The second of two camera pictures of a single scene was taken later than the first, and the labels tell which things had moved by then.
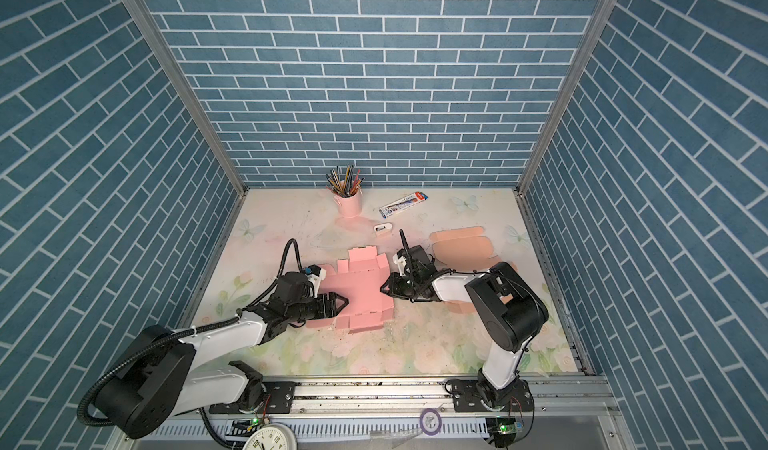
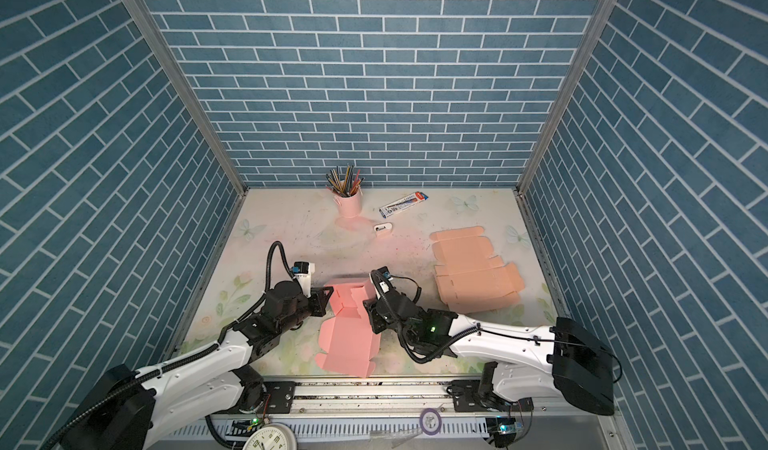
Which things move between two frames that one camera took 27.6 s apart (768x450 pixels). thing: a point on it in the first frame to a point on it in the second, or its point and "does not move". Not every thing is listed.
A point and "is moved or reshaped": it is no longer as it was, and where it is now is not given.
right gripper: (393, 288) to (373, 309)
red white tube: (402, 204) does not move
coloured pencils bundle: (346, 187) does not move
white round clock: (273, 436) does not move
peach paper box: (464, 249) does not move
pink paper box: (360, 279) is moved or reshaped
